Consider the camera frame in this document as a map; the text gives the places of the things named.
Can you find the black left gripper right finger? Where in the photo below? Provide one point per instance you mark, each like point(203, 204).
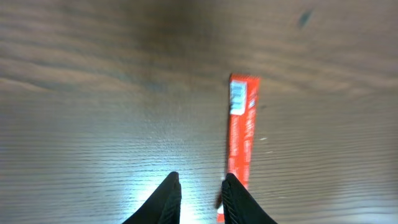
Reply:
point(239, 206)

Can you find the red stick sachet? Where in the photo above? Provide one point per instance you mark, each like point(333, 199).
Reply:
point(243, 97)

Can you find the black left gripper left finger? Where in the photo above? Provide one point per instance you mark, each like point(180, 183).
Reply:
point(163, 206)

